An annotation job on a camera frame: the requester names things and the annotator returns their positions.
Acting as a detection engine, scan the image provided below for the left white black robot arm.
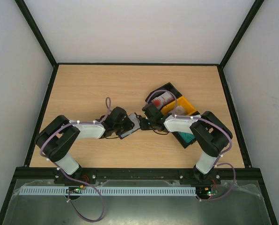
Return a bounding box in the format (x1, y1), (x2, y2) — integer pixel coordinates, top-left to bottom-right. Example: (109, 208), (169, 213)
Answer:
(35, 107), (140, 179)

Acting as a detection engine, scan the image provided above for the left controller board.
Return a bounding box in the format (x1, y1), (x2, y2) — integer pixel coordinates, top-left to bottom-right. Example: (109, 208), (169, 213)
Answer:
(64, 185), (86, 200)

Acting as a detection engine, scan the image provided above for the light blue slotted cable duct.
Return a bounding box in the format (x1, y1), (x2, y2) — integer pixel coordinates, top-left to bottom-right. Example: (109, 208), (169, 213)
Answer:
(19, 186), (196, 196)

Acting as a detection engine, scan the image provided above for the red striped card in tray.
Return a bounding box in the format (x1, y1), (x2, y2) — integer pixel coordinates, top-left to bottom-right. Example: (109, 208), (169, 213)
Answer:
(152, 92), (174, 109)

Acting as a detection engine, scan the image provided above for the black frame post right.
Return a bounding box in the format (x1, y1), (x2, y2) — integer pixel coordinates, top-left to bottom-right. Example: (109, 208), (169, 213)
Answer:
(219, 0), (265, 68)

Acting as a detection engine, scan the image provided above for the black card holder wallet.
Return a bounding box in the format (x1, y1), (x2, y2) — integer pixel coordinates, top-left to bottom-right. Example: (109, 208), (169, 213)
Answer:
(118, 112), (140, 139)

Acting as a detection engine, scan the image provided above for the black tray compartment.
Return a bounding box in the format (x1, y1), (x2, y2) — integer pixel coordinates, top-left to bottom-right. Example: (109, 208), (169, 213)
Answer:
(145, 82), (182, 103)
(172, 132), (196, 149)

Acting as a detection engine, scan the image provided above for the controller board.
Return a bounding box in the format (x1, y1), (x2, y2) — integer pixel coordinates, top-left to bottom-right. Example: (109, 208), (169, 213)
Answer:
(64, 185), (86, 200)
(196, 184), (219, 200)

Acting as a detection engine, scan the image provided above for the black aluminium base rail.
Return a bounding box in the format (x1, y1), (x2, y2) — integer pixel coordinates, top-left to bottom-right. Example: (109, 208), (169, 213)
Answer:
(11, 167), (264, 187)

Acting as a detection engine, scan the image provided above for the black tray left compartment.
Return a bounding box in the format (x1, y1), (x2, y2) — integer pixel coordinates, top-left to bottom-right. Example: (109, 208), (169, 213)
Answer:
(145, 82), (182, 103)

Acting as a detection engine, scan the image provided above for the black tray right compartment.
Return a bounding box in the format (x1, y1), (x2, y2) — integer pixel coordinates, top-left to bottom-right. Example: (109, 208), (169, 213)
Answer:
(172, 132), (196, 149)

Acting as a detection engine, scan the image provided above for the yellow tray middle compartment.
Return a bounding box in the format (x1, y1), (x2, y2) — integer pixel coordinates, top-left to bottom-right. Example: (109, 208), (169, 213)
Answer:
(161, 96), (199, 116)

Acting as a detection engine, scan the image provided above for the black frame post left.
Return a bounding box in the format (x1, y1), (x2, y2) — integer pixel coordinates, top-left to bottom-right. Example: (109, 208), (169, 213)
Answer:
(15, 0), (57, 67)

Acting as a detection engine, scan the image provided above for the black frame post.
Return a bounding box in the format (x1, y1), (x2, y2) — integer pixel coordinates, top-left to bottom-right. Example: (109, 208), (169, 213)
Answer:
(15, 0), (57, 67)
(219, 0), (265, 68)

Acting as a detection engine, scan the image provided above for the teal card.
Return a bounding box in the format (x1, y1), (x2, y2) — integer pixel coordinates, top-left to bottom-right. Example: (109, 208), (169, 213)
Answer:
(178, 132), (195, 144)

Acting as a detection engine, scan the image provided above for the right controller board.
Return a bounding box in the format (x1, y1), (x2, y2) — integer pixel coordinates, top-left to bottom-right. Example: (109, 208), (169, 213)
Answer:
(196, 184), (219, 200)

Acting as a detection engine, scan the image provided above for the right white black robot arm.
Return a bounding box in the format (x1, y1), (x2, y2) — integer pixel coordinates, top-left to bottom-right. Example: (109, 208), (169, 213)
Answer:
(142, 103), (233, 184)

